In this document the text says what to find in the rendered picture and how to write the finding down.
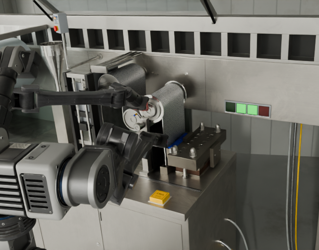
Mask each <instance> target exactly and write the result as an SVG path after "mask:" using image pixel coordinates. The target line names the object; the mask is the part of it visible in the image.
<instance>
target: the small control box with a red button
mask: <svg viewBox="0 0 319 250"><path fill-rule="evenodd" d="M53 16H54V22H55V26H54V31H56V32H57V33H61V34H62V33H68V32H69V29H68V23H67V16H66V13H54V14H53Z"/></svg>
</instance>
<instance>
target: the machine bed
mask: <svg viewBox="0 0 319 250"><path fill-rule="evenodd" d="M83 136H84V138H86V139H89V133H88V131H83ZM42 142H54V143H58V137H57V132H56V127H54V128H52V129H50V130H48V131H47V132H45V133H43V134H41V135H39V136H37V137H35V138H33V139H31V140H29V141H27V142H26V143H38V144H40V143H42ZM236 158H237V152H234V151H229V150H223V149H221V160H220V161H219V162H218V163H217V164H216V166H215V167H214V168H213V167H209V168H208V169H207V170H206V171H205V173H204V174H203V175H202V176H201V177H200V178H197V177H192V176H189V177H188V178H187V179H183V178H182V175H183V174H179V173H176V171H175V170H176V168H174V169H173V170H172V171H171V172H170V173H169V174H167V175H166V174H162V173H160V166H161V165H162V164H163V163H164V162H165V160H164V161H163V162H162V163H161V164H160V165H159V166H158V167H157V168H155V169H154V170H153V171H152V172H151V173H150V174H149V175H148V176H147V175H143V174H140V173H139V172H140V171H141V170H142V169H143V166H142V160H141V161H140V163H139V164H138V166H137V168H136V170H135V171H134V174H137V175H140V176H144V177H148V178H153V179H157V180H161V181H165V182H169V183H174V184H178V185H182V186H186V187H191V188H195V189H200V190H202V191H201V192H197V191H193V190H188V189H184V188H180V187H175V186H171V185H167V184H163V183H158V182H154V181H150V180H146V179H142V178H138V180H137V183H136V185H135V187H134V188H133V190H130V189H128V191H127V193H126V195H125V197H124V199H123V201H122V204H125V205H128V206H132V207H135V208H139V209H142V210H146V211H149V212H153V213H156V214H160V215H163V216H167V217H170V218H174V219H177V220H181V221H184V222H185V221H186V220H187V219H188V218H189V216H190V215H191V214H192V213H193V211H194V210H195V209H196V208H197V206H198V205H199V204H200V203H201V201H202V200H203V199H204V198H205V196H206V195H207V194H208V193H209V191H210V190H211V189H212V188H213V186H214V185H215V184H216V183H217V182H218V180H219V179H220V178H221V177H222V175H223V174H224V173H225V172H226V170H227V169H228V168H229V167H230V165H231V164H232V163H233V162H234V160H235V159H236ZM157 190H160V191H164V192H168V193H170V196H172V197H171V198H170V199H169V200H168V201H167V202H166V203H165V205H164V206H162V205H159V204H155V203H151V202H148V200H149V199H150V197H151V196H152V195H153V194H154V193H155V192H156V191H157Z"/></svg>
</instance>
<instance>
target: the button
mask: <svg viewBox="0 0 319 250"><path fill-rule="evenodd" d="M169 197H170V193H168V192H164V191H160V190H157V191H156V192H155V193H154V194H153V195H152V196H151V197H150V201H152V202H156V203H160V204H164V203H165V201H166V200H167V199H168V198H169Z"/></svg>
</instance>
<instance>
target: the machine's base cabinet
mask: <svg viewBox="0 0 319 250"><path fill-rule="evenodd" d="M236 162H237V159H235V160H234V162H233V163H232V164H231V165H230V167H229V168H228V169H227V170H226V172H225V173H224V174H223V175H222V177H221V178H220V179H219V180H218V182H217V183H216V184H215V185H214V186H213V188H212V189H211V190H210V191H209V193H208V194H207V195H206V196H205V198H204V199H203V200H202V201H201V203H200V204H199V205H198V206H197V208H196V209H195V210H194V211H193V213H192V214H191V215H190V216H189V218H188V219H187V220H186V221H185V222H184V221H181V220H177V219H174V218H170V217H167V216H163V215H160V214H156V213H153V212H149V211H146V210H142V209H139V208H135V207H132V206H128V205H125V204H120V206H119V205H117V204H115V203H112V202H111V201H108V203H107V204H106V206H105V207H104V208H102V209H95V208H93V207H92V206H91V205H89V204H80V205H79V206H77V207H71V208H70V210H69V211H68V212H67V214H66V215H65V216H64V218H63V219H62V220H60V221H56V220H46V219H36V224H35V226H34V227H33V228H32V229H33V234H34V238H35V242H36V247H40V248H43V249H46V250H228V249H227V248H226V247H224V245H222V244H219V241H220V239H223V241H224V242H225V243H226V244H227V245H228V246H229V247H230V248H231V249H232V250H236V226H235V225H234V224H233V223H232V222H228V218H231V220H232V221H233V222H235V223H236Z"/></svg>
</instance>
